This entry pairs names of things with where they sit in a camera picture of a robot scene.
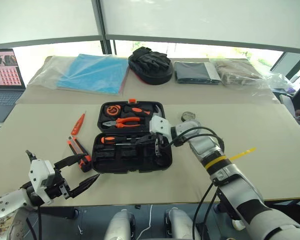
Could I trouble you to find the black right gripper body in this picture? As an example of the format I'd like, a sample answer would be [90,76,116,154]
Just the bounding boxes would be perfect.
[153,134,167,158]

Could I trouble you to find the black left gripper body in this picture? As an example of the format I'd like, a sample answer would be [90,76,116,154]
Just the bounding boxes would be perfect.
[43,163,72,200]

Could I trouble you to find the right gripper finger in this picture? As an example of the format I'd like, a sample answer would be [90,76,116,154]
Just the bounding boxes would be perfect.
[145,149,164,165]
[133,134,155,146]

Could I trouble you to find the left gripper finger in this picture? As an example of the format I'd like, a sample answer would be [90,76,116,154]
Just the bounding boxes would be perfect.
[68,173,101,200]
[54,153,88,171]

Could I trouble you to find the black plastic tool case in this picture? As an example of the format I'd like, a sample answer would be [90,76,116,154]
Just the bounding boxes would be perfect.
[90,98,174,175]

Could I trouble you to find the orange black utility knife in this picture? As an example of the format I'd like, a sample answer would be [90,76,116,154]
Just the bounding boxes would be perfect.
[66,135,93,174]

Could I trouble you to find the orange black screwdriver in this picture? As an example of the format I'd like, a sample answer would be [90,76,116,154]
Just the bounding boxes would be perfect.
[100,135,141,145]

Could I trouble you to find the orange voltage tester pen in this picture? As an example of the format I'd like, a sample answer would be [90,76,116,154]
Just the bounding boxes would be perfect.
[70,110,87,136]

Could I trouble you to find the grey tape roll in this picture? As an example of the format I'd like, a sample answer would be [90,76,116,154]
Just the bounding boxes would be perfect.
[180,110,198,123]

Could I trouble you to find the orange black tape measure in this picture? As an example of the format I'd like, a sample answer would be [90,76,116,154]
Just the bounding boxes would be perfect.
[105,104,123,117]

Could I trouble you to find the silver rounded robot leg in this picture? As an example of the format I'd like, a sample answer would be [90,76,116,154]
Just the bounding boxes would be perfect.
[104,209,136,240]
[164,207,201,240]

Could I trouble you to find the black padded mitt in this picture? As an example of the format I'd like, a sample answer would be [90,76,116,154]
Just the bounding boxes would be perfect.
[127,46,174,86]

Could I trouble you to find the dark folded cloth package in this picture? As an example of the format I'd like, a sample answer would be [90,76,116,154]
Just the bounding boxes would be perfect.
[173,60,221,85]

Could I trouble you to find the yellow zip tie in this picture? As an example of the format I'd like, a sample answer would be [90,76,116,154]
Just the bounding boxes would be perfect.
[204,147,257,170]

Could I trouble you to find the beige folded cloth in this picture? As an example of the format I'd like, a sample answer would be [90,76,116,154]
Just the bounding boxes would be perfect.
[213,58,265,87]

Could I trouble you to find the open laptop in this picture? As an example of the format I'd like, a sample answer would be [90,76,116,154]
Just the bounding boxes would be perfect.
[0,48,27,124]

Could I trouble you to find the crinkled clear plastic bag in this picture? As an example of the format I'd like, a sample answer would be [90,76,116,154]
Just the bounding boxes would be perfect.
[209,57,292,99]

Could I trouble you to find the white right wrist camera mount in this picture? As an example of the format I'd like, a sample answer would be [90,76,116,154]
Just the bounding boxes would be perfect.
[148,115,172,139]

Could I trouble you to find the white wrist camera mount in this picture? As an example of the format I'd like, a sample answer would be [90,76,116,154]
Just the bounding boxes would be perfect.
[28,158,56,206]
[148,115,172,139]

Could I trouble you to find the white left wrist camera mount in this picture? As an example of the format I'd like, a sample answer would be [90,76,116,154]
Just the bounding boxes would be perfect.
[28,158,56,206]

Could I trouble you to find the orange handled pliers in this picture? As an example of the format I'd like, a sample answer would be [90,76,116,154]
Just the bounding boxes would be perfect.
[101,116,143,129]

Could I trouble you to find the black table frame bar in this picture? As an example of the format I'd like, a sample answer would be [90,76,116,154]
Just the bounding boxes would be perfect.
[38,205,80,221]

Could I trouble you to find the claw hammer orange black handle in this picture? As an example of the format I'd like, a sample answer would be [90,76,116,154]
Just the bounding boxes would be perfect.
[123,103,165,120]

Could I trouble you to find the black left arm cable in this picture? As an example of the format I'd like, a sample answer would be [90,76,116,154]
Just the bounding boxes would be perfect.
[24,203,44,240]

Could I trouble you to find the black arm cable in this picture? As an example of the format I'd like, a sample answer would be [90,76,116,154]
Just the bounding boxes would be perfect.
[24,203,44,240]
[164,126,226,240]

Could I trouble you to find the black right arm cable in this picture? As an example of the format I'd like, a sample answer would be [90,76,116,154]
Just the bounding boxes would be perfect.
[164,126,226,240]

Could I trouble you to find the thin white cable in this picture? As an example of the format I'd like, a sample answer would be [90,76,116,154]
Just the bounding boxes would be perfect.
[136,204,154,240]

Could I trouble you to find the grey window frame post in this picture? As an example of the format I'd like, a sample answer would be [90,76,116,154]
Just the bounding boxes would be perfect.
[90,0,117,56]

